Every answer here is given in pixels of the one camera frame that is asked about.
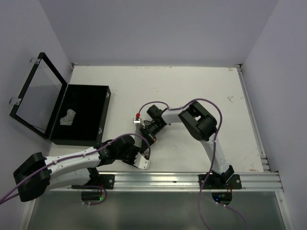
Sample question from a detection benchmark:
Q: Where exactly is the black open storage case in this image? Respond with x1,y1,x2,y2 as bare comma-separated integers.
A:
10,52,111,146

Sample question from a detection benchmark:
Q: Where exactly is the grey striped underwear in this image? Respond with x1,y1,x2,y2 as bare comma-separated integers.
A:
59,109,76,126

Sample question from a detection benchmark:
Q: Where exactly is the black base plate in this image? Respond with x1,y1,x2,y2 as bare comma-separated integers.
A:
71,173,115,190
198,174,241,190

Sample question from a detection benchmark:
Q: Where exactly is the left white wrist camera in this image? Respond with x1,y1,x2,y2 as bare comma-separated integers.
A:
133,153,151,170

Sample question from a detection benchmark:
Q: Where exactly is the aluminium rail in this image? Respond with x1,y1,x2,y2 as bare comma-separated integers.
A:
235,64,271,173
31,170,281,192

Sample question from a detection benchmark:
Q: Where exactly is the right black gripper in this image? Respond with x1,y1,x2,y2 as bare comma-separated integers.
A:
140,122,164,150

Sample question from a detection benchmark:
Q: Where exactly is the aluminium front rail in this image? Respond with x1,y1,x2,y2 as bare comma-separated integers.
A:
31,170,281,192

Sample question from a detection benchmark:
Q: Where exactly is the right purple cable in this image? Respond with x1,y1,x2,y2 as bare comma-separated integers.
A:
138,98,248,230

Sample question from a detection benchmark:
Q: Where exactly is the grey and cream sock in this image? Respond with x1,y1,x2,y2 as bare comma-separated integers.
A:
134,123,142,148

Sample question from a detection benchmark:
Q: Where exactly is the aluminium right side rail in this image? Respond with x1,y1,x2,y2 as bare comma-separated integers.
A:
235,64,271,173

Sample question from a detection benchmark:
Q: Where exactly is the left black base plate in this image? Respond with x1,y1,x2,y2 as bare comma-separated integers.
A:
71,173,115,190

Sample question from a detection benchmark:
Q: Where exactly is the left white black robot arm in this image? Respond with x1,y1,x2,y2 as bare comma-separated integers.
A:
13,133,155,202

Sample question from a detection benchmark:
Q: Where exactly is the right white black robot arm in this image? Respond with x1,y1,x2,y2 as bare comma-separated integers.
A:
137,100,234,189

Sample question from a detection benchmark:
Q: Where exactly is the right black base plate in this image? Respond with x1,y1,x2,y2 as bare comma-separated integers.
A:
198,174,241,190

